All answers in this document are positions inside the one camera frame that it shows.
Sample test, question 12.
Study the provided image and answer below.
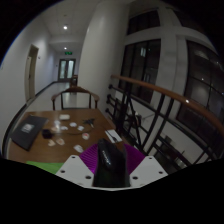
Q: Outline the green mouse pad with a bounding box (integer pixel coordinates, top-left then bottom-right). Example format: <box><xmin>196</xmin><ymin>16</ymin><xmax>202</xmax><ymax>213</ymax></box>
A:
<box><xmin>25</xmin><ymin>160</ymin><xmax>66</xmax><ymax>175</ymax></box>

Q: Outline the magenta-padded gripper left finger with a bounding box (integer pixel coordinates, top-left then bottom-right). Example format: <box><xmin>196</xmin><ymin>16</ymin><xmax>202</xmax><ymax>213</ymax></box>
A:
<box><xmin>54</xmin><ymin>143</ymin><xmax>100</xmax><ymax>188</ymax></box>

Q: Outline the black closed laptop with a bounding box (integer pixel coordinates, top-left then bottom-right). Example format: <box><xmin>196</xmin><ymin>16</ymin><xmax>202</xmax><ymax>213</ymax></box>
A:
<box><xmin>10</xmin><ymin>114</ymin><xmax>49</xmax><ymax>152</ymax></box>

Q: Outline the small black box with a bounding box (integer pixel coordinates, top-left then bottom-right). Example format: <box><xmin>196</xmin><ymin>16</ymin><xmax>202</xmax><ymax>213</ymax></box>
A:
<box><xmin>41</xmin><ymin>128</ymin><xmax>53</xmax><ymax>140</ymax></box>

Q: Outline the large dark window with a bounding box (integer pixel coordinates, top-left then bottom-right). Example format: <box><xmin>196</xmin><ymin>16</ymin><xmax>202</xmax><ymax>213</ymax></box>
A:
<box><xmin>176</xmin><ymin>39</ymin><xmax>224</xmax><ymax>134</ymax></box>

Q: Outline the wooden armchair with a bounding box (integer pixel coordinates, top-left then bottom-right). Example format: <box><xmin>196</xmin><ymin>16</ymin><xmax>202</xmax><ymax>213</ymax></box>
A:
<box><xmin>50</xmin><ymin>86</ymin><xmax>101</xmax><ymax>111</ymax></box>

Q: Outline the white notepad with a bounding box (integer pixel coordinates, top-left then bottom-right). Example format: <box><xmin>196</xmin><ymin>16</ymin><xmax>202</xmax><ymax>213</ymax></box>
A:
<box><xmin>104</xmin><ymin>129</ymin><xmax>123</xmax><ymax>144</ymax></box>

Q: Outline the tall dark window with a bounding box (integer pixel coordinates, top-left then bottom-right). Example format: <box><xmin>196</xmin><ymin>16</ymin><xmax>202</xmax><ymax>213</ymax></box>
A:
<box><xmin>119</xmin><ymin>39</ymin><xmax>162</xmax><ymax>103</ymax></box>

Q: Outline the small dark transom window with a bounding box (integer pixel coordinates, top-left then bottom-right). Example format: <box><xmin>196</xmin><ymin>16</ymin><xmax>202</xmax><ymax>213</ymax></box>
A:
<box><xmin>126</xmin><ymin>9</ymin><xmax>161</xmax><ymax>36</ymax></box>

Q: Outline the black railing with wooden handrail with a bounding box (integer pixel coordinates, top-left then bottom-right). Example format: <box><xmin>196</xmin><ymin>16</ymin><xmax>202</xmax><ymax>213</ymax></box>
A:
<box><xmin>104</xmin><ymin>73</ymin><xmax>224</xmax><ymax>168</ymax></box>

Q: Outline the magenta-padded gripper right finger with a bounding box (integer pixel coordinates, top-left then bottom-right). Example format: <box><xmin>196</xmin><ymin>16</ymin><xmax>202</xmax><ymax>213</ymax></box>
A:
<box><xmin>123</xmin><ymin>143</ymin><xmax>169</xmax><ymax>188</ymax></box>

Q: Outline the black cable adapter bundle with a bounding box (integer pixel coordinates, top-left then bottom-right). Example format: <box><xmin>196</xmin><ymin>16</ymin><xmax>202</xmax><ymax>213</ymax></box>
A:
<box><xmin>82</xmin><ymin>117</ymin><xmax>96</xmax><ymax>128</ymax></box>

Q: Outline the pale side door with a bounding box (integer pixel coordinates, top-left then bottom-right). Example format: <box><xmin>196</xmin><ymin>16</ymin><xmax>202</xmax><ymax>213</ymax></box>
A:
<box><xmin>24</xmin><ymin>44</ymin><xmax>40</xmax><ymax>103</ymax></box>

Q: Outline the black vertical computer mouse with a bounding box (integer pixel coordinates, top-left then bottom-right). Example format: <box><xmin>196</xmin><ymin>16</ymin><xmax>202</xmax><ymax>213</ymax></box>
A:
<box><xmin>92</xmin><ymin>138</ymin><xmax>132</xmax><ymax>188</ymax></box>

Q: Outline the glass double door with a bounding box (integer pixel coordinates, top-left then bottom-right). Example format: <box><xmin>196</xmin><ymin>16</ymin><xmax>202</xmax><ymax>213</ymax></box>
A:
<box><xmin>58</xmin><ymin>58</ymin><xmax>77</xmax><ymax>82</ymax></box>

